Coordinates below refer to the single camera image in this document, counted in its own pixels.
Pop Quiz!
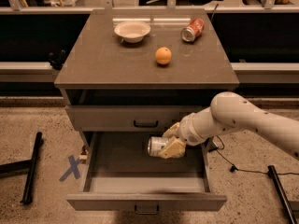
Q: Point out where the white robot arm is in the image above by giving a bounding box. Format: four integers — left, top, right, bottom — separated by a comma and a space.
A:
158, 92, 299, 159

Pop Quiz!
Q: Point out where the orange fruit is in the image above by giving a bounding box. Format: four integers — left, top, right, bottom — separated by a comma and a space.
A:
155, 47, 172, 65

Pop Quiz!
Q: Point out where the white bowl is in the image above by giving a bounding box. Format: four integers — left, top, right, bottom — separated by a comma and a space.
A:
114, 21, 150, 43

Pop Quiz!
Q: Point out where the silver green 7up can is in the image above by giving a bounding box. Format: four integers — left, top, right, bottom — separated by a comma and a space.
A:
148, 136, 169, 157

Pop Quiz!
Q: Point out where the red soda can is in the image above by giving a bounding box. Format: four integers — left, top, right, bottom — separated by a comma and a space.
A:
181, 18, 205, 43

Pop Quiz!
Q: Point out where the black clamp on rail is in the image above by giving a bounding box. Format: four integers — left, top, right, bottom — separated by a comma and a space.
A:
49, 49, 66, 70

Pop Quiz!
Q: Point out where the open grey middle drawer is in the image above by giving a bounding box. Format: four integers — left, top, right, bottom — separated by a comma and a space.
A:
67, 133, 226, 215

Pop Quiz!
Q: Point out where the black cable on floor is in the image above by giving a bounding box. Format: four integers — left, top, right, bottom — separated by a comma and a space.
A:
207, 134, 299, 176

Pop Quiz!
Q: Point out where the blue tape cross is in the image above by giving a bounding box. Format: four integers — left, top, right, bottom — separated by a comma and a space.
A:
59, 155, 80, 182

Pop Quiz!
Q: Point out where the black floor stand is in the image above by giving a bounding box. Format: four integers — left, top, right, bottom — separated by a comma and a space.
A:
0, 132, 44, 205
268, 165, 299, 224

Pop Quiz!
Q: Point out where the grey drawer cabinet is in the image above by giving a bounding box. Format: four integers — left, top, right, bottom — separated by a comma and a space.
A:
55, 7, 239, 146

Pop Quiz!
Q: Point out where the black floor stand right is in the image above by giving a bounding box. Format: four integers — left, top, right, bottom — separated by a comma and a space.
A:
268, 165, 299, 224

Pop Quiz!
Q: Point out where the black floor stand left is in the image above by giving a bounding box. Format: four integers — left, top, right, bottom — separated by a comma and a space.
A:
0, 132, 44, 205

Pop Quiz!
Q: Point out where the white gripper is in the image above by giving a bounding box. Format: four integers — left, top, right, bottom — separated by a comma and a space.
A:
158, 112, 206, 159

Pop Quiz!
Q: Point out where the closed grey top drawer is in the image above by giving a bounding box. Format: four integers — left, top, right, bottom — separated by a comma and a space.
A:
65, 105, 203, 133

